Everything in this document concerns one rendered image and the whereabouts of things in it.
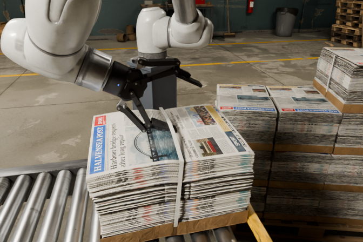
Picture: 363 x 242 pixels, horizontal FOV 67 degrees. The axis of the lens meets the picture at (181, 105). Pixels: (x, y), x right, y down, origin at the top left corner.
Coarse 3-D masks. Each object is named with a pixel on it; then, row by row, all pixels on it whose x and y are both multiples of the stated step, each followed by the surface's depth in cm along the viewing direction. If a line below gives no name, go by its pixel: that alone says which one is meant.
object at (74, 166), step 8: (72, 160) 99; (80, 160) 99; (8, 168) 95; (16, 168) 95; (24, 168) 95; (32, 168) 95; (40, 168) 95; (48, 168) 95; (56, 168) 95; (64, 168) 95; (72, 168) 95; (80, 168) 95; (0, 176) 91; (8, 176) 91; (16, 176) 91; (32, 176) 93; (56, 176) 95; (32, 184) 94; (72, 184) 97; (8, 192) 93; (72, 192) 99
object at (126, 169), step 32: (96, 128) 73; (128, 128) 72; (96, 160) 60; (128, 160) 59; (160, 160) 59; (96, 192) 58; (128, 192) 60; (160, 192) 62; (128, 224) 64; (160, 224) 66
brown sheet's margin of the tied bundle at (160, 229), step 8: (136, 232) 65; (144, 232) 65; (152, 232) 66; (160, 232) 67; (104, 240) 63; (112, 240) 64; (120, 240) 65; (128, 240) 65; (136, 240) 66; (144, 240) 66
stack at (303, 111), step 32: (224, 96) 148; (256, 96) 147; (288, 96) 147; (320, 96) 147; (256, 128) 134; (288, 128) 134; (320, 128) 132; (352, 128) 130; (256, 160) 142; (288, 160) 140; (320, 160) 139; (352, 160) 137; (256, 192) 151; (288, 192) 148; (320, 192) 147; (352, 192) 145; (288, 224) 158; (320, 224) 155
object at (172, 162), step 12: (156, 132) 70; (168, 132) 71; (168, 144) 65; (180, 144) 66; (168, 156) 61; (168, 168) 59; (168, 180) 61; (168, 192) 62; (168, 204) 65; (180, 204) 65; (168, 216) 66; (180, 216) 67
